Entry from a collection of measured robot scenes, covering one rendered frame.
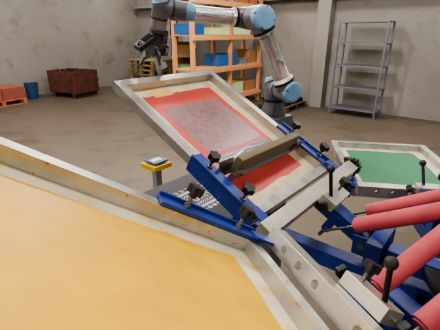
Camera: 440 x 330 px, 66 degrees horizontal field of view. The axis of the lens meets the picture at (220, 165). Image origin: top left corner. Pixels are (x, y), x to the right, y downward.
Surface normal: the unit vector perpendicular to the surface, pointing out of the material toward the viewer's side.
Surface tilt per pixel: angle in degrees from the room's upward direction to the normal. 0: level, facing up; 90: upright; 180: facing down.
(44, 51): 90
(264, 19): 83
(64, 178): 90
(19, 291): 32
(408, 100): 90
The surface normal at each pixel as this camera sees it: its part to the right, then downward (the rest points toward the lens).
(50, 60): 0.78, 0.23
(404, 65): -0.63, 0.28
